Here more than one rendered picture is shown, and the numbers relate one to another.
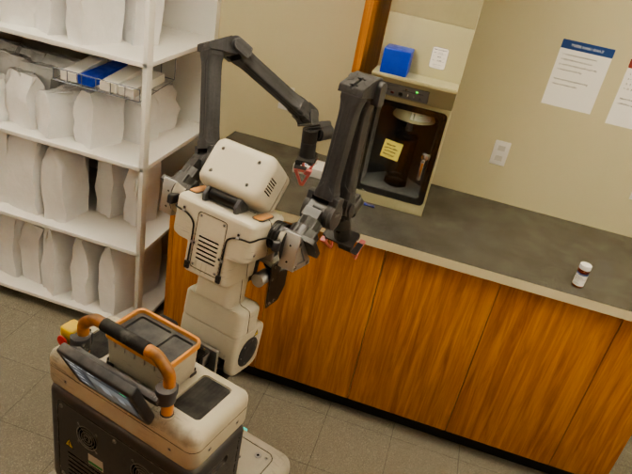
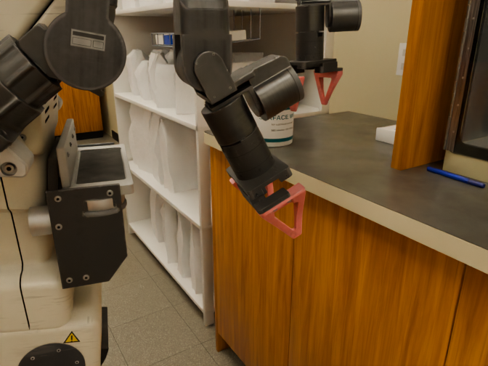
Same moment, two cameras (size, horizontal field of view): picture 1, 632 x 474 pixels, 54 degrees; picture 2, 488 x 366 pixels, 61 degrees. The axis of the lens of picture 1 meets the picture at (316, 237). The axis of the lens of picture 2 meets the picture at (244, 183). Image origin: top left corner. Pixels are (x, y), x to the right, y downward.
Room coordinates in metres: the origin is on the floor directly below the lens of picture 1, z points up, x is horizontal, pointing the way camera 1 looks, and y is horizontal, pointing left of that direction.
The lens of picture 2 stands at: (1.42, -0.47, 1.25)
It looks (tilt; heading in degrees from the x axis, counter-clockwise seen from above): 20 degrees down; 47
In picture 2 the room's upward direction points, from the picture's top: straight up
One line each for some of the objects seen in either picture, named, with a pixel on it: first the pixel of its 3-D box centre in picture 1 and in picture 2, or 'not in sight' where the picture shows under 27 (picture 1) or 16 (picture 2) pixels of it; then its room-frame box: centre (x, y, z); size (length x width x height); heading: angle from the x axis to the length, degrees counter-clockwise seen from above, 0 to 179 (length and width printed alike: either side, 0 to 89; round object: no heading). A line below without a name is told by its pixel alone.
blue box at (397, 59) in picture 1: (397, 60); not in sight; (2.35, -0.17, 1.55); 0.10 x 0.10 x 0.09; 80
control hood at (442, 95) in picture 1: (413, 90); not in sight; (2.33, -0.25, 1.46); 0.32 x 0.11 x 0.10; 80
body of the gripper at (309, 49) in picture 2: (308, 150); (309, 50); (2.13, 0.09, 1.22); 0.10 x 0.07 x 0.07; 176
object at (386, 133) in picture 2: (312, 167); (409, 136); (2.61, 0.07, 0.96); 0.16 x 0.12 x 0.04; 81
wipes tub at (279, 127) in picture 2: not in sight; (271, 117); (2.31, 0.37, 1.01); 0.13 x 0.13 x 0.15
